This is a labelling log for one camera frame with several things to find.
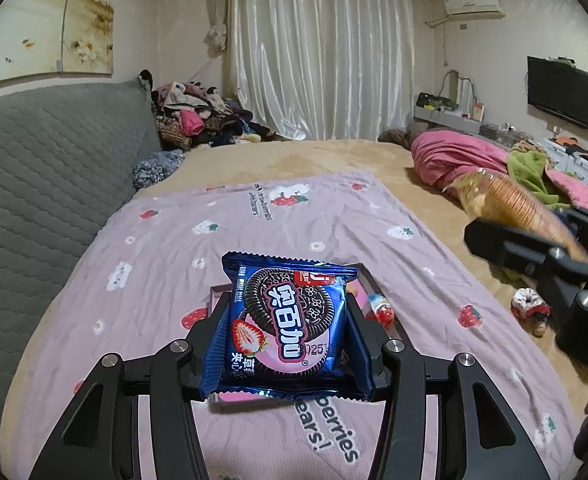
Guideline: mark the black flat television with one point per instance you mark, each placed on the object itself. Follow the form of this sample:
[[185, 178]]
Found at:
[[561, 90]]

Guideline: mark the pink quilt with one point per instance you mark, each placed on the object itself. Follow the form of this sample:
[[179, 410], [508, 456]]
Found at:
[[449, 160]]

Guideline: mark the white curtain tieback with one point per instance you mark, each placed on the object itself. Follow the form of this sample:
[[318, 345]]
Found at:
[[217, 36]]

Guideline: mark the blue cookie packet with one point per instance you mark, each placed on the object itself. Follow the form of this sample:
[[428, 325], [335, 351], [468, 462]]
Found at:
[[284, 320]]

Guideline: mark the orange wafer snack packet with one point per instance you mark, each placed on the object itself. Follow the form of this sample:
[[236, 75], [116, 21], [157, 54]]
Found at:
[[514, 200]]

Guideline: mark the grey desk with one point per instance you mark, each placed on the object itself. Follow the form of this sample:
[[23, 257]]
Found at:
[[449, 122]]

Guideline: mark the pile of clothes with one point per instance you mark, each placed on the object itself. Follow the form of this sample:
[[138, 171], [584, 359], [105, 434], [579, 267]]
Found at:
[[198, 115]]

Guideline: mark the white air conditioner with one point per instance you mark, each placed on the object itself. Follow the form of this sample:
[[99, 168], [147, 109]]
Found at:
[[474, 5]]

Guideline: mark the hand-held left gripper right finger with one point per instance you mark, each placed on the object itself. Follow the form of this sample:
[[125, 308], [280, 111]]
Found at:
[[381, 360]]

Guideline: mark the blue patterned cloth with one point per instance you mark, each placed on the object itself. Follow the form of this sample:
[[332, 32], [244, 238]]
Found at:
[[156, 167]]

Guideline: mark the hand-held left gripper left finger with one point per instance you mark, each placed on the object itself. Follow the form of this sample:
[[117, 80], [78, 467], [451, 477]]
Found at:
[[196, 355]]

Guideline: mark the white arched mirror frame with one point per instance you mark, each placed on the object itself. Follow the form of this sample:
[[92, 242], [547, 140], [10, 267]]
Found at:
[[459, 82]]

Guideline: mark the grey quilted headboard cover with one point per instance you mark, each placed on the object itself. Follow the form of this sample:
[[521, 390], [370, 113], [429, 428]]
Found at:
[[38, 185]]

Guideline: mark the black bag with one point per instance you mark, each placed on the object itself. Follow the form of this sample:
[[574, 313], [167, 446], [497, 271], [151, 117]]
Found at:
[[436, 101]]

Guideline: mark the small white carton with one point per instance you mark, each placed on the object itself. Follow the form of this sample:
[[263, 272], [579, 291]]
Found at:
[[478, 112]]

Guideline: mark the floral wall painting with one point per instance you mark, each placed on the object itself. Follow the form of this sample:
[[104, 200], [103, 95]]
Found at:
[[38, 20]]

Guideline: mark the white drawer cabinet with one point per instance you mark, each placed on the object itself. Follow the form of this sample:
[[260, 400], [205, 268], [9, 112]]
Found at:
[[571, 160]]

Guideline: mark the purple strawberry printed blanket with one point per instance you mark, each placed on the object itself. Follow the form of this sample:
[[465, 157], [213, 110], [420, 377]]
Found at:
[[148, 260]]

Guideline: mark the grey brown fuzzy cloth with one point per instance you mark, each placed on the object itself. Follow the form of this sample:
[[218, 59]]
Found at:
[[396, 137]]

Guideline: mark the red and white scrunchie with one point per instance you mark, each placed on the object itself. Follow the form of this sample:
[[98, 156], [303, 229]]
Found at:
[[526, 305]]

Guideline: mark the white satin curtain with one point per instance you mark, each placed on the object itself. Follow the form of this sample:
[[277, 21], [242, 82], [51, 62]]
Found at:
[[319, 50]]

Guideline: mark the dark shallow cardboard box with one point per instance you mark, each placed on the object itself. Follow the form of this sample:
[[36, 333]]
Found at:
[[217, 296]]

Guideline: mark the green fleece blanket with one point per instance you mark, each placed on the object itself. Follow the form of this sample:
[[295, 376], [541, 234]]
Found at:
[[529, 170]]

